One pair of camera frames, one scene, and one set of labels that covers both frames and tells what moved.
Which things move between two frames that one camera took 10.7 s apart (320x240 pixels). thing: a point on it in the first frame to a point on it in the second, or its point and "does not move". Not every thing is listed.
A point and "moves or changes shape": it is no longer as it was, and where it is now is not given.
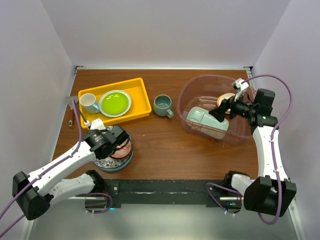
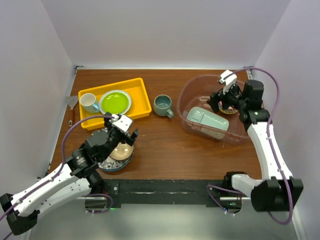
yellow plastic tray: [140, 105] does not move
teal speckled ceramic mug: [162, 106] does not move
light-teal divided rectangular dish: [210, 126] does not move
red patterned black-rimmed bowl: [123, 150] moves or changes shape
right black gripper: [219, 112] to [215, 98]
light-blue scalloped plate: [114, 103] does not move
